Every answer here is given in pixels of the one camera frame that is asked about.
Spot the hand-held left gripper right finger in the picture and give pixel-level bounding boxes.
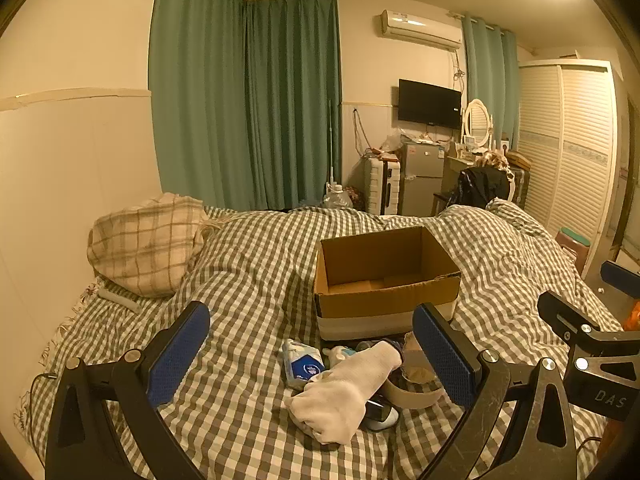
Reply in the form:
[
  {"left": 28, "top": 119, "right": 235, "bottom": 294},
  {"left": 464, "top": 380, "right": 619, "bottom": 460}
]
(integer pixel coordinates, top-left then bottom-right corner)
[{"left": 412, "top": 302, "right": 601, "bottom": 480}]

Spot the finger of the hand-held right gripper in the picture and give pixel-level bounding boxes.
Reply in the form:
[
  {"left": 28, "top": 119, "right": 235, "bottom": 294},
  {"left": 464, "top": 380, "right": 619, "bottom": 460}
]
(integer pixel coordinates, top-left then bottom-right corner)
[
  {"left": 599, "top": 259, "right": 640, "bottom": 294},
  {"left": 537, "top": 290, "right": 607, "bottom": 347}
]

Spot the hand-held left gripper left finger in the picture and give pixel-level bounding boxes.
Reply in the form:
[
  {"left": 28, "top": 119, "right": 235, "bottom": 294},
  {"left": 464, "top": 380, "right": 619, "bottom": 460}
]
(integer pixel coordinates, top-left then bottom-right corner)
[{"left": 45, "top": 301, "right": 211, "bottom": 480}]

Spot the beige tape roll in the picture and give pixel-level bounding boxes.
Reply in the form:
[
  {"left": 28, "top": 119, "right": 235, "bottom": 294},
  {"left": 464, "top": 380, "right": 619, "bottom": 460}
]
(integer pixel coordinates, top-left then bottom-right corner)
[{"left": 382, "top": 347, "right": 446, "bottom": 410}]

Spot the green stool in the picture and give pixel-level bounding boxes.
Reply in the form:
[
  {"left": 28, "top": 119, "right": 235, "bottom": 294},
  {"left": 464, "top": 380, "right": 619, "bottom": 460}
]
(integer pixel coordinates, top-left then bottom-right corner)
[{"left": 555, "top": 227, "right": 592, "bottom": 275}]

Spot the white remote control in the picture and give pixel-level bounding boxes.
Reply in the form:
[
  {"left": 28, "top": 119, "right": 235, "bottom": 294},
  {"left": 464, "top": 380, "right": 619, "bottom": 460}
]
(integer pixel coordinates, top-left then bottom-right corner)
[{"left": 97, "top": 287, "right": 142, "bottom": 314}]

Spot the black and white small device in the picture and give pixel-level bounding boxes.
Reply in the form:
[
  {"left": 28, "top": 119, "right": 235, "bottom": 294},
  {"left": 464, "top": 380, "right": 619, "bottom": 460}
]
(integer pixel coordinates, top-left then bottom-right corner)
[{"left": 362, "top": 395, "right": 400, "bottom": 431}]

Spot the small white bottle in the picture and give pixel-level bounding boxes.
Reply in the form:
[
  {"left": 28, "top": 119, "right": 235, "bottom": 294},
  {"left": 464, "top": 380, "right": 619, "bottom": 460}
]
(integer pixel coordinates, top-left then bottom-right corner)
[{"left": 322, "top": 346, "right": 358, "bottom": 373}]

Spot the brown cardboard box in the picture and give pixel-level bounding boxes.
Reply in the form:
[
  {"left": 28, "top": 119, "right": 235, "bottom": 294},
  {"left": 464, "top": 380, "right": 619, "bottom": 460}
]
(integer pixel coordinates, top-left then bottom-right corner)
[{"left": 314, "top": 226, "right": 462, "bottom": 342}]

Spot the green checked blanket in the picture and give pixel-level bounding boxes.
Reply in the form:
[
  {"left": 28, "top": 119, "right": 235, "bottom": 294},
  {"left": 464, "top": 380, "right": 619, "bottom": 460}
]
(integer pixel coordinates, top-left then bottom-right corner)
[{"left": 15, "top": 197, "right": 626, "bottom": 480}]

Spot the white sock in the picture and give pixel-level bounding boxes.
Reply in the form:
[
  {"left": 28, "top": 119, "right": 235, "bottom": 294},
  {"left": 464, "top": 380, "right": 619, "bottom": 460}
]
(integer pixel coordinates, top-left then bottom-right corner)
[{"left": 286, "top": 340, "right": 403, "bottom": 445}]

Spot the beige plaid pillow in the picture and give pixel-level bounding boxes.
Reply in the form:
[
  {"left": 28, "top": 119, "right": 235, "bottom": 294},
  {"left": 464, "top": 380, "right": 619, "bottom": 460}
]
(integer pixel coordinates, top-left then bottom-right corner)
[{"left": 87, "top": 192, "right": 221, "bottom": 298}]

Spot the blue tissue packet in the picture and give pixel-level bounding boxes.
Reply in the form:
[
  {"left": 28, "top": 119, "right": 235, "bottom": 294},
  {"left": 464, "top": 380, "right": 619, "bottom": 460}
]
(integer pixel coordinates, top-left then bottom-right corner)
[{"left": 281, "top": 339, "right": 327, "bottom": 390}]

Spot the white louvred wardrobe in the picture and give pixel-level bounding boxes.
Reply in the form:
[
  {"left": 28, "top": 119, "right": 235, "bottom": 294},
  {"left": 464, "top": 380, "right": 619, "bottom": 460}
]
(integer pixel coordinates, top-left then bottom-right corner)
[{"left": 517, "top": 59, "right": 619, "bottom": 266}]

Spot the brown suitcase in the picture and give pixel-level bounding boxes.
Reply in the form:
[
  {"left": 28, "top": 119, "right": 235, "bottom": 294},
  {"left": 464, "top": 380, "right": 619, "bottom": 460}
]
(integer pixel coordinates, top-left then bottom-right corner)
[{"left": 507, "top": 152, "right": 531, "bottom": 208}]

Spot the black jacket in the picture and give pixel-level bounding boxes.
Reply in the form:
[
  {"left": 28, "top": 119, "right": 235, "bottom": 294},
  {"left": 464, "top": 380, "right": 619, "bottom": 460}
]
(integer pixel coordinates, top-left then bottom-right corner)
[{"left": 457, "top": 166, "right": 516, "bottom": 211}]

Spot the small grey fridge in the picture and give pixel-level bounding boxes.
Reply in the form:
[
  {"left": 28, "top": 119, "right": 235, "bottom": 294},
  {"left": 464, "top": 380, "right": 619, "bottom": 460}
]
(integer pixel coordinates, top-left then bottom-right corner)
[{"left": 400, "top": 141, "right": 446, "bottom": 218}]

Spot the white suitcase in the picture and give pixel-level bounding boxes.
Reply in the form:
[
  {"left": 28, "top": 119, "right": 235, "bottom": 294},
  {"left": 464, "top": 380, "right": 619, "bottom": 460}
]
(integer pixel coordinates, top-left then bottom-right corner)
[{"left": 362, "top": 156, "right": 402, "bottom": 216}]

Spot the dressing table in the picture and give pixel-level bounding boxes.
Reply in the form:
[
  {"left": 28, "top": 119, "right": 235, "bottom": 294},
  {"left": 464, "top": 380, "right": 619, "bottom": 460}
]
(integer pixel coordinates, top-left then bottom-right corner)
[{"left": 433, "top": 152, "right": 482, "bottom": 211}]

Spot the clear water jug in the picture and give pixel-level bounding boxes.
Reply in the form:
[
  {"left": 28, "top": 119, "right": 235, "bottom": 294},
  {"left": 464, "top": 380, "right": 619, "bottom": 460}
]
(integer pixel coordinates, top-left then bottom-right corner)
[{"left": 320, "top": 184, "right": 354, "bottom": 210}]

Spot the white oval mirror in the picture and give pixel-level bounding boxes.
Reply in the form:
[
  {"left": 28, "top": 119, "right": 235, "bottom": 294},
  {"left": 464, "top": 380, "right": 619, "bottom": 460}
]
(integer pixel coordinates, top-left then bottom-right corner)
[{"left": 462, "top": 99, "right": 494, "bottom": 150}]

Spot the white mop stick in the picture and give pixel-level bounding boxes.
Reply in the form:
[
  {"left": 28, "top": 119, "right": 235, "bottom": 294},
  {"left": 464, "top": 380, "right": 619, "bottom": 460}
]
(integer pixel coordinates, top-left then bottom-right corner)
[{"left": 327, "top": 100, "right": 337, "bottom": 192}]

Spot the narrow green curtain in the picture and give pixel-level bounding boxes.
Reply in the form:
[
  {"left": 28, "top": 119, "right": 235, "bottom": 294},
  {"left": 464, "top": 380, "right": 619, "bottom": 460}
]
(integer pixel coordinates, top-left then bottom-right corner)
[{"left": 460, "top": 12, "right": 521, "bottom": 148}]

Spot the wide green curtain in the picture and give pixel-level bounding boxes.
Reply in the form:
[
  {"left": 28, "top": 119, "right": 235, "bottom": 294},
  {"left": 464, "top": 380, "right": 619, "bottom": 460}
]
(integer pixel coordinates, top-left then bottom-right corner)
[{"left": 148, "top": 0, "right": 343, "bottom": 211}]

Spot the white air conditioner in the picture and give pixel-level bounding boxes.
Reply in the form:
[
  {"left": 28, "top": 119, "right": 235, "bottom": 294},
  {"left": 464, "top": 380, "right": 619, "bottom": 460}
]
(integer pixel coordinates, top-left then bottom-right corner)
[{"left": 375, "top": 9, "right": 462, "bottom": 52}]

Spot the black cable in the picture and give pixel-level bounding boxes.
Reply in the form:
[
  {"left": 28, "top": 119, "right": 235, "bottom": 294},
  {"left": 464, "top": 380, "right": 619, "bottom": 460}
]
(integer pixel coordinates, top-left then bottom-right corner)
[{"left": 27, "top": 371, "right": 62, "bottom": 441}]

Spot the black wall television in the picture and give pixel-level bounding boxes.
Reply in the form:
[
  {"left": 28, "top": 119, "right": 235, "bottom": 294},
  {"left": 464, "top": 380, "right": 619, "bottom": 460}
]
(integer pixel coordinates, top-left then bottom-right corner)
[{"left": 398, "top": 79, "right": 462, "bottom": 130}]

